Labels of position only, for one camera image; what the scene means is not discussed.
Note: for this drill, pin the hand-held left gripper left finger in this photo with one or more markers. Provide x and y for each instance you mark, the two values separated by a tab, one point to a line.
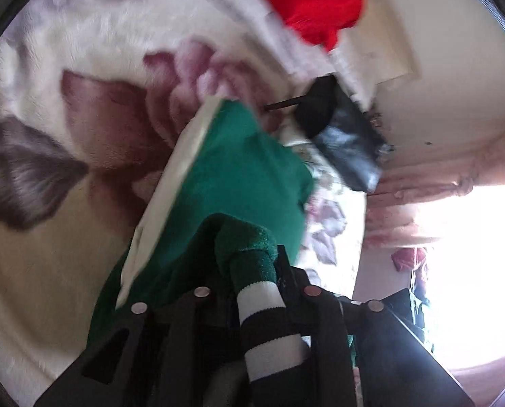
193	316

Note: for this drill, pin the dark furniture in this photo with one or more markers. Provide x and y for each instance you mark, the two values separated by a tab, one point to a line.
405	309

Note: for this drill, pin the pink curtain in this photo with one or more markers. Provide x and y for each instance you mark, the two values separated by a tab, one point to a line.
422	186

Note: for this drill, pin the cream cloth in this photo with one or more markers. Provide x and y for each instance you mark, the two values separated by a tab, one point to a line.
388	51

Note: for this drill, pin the floral plush blanket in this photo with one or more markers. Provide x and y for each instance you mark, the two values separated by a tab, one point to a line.
87	178

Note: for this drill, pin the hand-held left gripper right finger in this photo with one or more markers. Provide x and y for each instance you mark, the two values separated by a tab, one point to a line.
297	301

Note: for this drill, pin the white fleece garment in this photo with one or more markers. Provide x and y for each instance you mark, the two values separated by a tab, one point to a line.
320	63

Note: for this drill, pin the red garment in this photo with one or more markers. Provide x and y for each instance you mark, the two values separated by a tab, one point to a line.
312	0

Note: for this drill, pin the black leather bag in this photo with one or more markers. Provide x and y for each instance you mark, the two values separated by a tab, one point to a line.
346	144

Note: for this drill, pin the green and cream varsity jacket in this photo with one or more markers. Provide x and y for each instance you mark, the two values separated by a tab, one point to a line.
235	169

